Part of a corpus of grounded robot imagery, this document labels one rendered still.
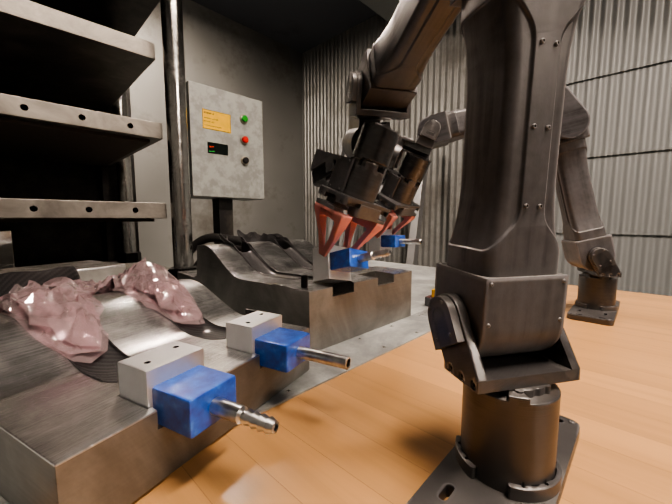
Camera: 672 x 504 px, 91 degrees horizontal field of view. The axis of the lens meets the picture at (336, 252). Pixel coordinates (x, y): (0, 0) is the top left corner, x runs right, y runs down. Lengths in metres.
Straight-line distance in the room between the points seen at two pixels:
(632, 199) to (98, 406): 2.46
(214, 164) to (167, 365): 1.11
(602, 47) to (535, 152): 2.44
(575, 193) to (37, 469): 0.83
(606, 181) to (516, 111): 2.26
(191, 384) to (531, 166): 0.28
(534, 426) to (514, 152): 0.18
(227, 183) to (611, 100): 2.16
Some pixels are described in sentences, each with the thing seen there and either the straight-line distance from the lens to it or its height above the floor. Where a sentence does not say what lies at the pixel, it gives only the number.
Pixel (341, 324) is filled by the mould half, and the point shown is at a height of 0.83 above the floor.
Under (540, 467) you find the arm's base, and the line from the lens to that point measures 0.29.
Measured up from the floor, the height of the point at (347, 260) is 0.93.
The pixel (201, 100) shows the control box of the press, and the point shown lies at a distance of 1.39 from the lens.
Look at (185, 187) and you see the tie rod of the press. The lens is 1.16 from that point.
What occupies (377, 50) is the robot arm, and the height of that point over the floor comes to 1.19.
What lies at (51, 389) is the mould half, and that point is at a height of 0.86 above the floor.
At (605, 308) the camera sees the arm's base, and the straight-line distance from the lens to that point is 0.84.
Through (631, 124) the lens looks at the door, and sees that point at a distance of 2.54.
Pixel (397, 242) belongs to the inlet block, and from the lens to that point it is 0.78.
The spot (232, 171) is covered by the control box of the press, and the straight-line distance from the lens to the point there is 1.38.
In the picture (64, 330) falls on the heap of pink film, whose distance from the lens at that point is 0.41.
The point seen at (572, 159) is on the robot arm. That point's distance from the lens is 0.81.
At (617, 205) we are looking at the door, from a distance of 2.49.
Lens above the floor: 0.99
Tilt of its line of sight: 6 degrees down
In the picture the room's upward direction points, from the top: straight up
